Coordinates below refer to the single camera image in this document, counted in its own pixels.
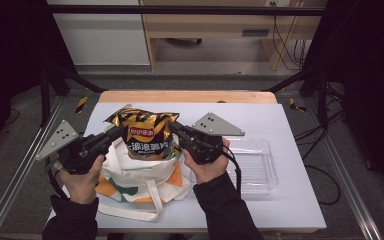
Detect white table sheet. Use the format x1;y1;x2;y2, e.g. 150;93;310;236
47;102;328;232

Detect wooden table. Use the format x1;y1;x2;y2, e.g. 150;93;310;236
93;89;324;234

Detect black cables under desk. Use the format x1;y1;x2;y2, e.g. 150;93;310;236
270;1;310;72

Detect person's left hand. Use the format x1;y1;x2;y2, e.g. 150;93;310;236
57;154;106;205

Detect aluminium rail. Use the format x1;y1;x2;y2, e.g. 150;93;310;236
0;95;65;240
303;96;384;240

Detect clear plastic container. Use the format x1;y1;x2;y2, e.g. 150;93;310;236
189;137;279;197

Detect black curtain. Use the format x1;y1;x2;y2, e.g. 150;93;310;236
0;0;78;159
300;0;384;204

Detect black metal stand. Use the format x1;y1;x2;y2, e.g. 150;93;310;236
265;63;330;130
39;63;107;127

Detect black horizontal frame bar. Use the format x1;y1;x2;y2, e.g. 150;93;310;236
46;4;326;17

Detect white cabinet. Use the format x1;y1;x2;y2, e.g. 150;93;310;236
46;0;151;66

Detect yellow and black tape strip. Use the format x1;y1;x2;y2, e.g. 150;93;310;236
74;95;89;115
288;96;308;113

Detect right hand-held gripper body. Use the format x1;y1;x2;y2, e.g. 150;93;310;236
179;111;246;166

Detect thin black floor cable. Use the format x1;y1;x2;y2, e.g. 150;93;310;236
2;107;21;128

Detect right hand-held gripper cable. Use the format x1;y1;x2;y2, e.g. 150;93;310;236
220;148;243;199

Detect person's right hand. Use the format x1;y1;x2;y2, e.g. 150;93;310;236
182;136;231;186

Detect black floor cables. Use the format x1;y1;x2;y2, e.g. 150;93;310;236
293;82;347;206

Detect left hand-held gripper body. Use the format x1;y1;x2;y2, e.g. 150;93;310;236
35;119;110;176

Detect black and yellow chip bag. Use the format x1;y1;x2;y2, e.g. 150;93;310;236
104;105;181;162

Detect white tote bag coloured blobs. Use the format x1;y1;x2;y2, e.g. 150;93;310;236
94;134;195;223

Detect wooden desk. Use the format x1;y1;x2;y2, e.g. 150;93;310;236
139;0;328;72

